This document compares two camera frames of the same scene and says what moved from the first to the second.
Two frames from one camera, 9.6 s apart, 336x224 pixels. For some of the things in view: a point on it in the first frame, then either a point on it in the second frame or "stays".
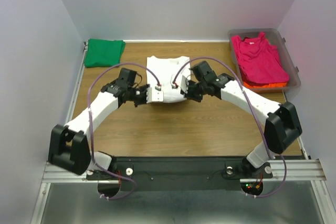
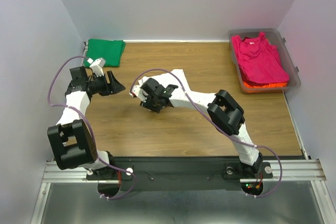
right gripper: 187,93 → 147,105
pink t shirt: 259,61 stays
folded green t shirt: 104,52 stays
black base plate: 178,173 stays
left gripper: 144,100 → 114,87
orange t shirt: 248,85 stays
